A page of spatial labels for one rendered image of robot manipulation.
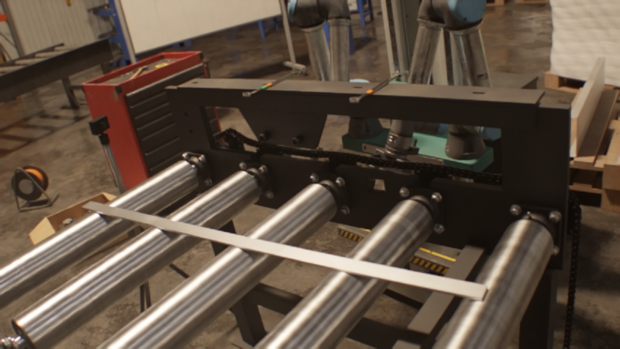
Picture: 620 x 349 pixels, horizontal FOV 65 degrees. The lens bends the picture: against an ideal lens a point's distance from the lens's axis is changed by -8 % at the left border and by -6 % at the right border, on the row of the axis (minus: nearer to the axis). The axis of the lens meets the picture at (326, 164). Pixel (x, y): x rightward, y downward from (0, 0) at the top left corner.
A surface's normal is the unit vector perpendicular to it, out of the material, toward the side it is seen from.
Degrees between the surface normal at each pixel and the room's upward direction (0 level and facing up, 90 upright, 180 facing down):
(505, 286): 20
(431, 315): 0
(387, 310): 0
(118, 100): 90
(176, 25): 90
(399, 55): 90
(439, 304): 0
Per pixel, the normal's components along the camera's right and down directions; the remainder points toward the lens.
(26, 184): 0.08, 0.40
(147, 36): 0.50, 0.29
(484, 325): 0.11, -0.80
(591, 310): -0.17, -0.90
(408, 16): -0.69, 0.40
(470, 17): 0.32, 0.22
